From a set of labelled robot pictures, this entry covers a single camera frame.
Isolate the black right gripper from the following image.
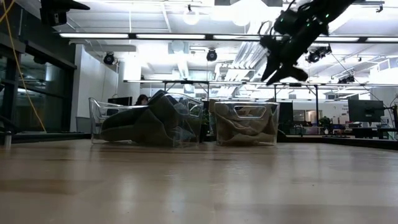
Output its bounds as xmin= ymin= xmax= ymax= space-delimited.
xmin=260 ymin=6 xmax=330 ymax=86

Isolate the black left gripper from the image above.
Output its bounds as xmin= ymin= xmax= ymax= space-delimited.
xmin=39 ymin=0 xmax=91 ymax=15

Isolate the beige bucket hat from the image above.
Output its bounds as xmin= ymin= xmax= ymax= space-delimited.
xmin=216 ymin=123 xmax=277 ymax=146
xmin=216 ymin=105 xmax=277 ymax=131

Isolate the grey knit hat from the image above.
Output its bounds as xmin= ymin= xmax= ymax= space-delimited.
xmin=136 ymin=89 xmax=203 ymax=147

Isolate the long ceiling light strip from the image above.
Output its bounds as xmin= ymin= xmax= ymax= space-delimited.
xmin=213 ymin=34 xmax=265 ymax=40
xmin=136 ymin=33 xmax=206 ymax=40
xmin=313 ymin=36 xmax=360 ymax=43
xmin=58 ymin=32 xmax=130 ymax=40
xmin=366 ymin=37 xmax=398 ymax=44

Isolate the clear plastic bin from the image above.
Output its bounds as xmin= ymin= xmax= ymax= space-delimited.
xmin=213 ymin=100 xmax=280 ymax=147
xmin=88 ymin=92 xmax=205 ymax=147

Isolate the dark upright screen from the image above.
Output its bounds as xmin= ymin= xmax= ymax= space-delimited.
xmin=278 ymin=101 xmax=295 ymax=134

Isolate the background potted plant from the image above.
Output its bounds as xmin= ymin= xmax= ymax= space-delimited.
xmin=318 ymin=116 xmax=333 ymax=135

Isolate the large black computer monitor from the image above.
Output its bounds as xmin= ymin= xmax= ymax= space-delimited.
xmin=347 ymin=99 xmax=385 ymax=123

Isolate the small black computer monitor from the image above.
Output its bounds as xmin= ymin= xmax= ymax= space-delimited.
xmin=107 ymin=96 xmax=133 ymax=107

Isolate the round white pendant lamp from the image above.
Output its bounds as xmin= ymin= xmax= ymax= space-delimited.
xmin=182 ymin=4 xmax=200 ymax=26

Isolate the dark office desk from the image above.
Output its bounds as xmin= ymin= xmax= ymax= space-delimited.
xmin=351 ymin=126 xmax=398 ymax=141

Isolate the person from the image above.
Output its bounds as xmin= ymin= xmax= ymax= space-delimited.
xmin=134 ymin=94 xmax=149 ymax=106

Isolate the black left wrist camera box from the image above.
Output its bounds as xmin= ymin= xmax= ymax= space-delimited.
xmin=49 ymin=11 xmax=68 ymax=27

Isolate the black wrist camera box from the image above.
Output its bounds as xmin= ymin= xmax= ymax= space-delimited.
xmin=273 ymin=9 xmax=300 ymax=35
xmin=49 ymin=11 xmax=68 ymax=27

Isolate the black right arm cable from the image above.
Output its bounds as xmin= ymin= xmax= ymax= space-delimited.
xmin=257 ymin=20 xmax=276 ymax=37

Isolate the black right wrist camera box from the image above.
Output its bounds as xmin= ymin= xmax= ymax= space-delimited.
xmin=273 ymin=9 xmax=300 ymax=35

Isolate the black aluminium table frame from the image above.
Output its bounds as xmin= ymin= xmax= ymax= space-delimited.
xmin=0 ymin=132 xmax=398 ymax=151

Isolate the yellow cable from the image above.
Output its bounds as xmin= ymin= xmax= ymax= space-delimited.
xmin=0 ymin=0 xmax=47 ymax=133

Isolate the small silver post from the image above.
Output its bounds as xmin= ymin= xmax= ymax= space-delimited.
xmin=2 ymin=130 xmax=13 ymax=149

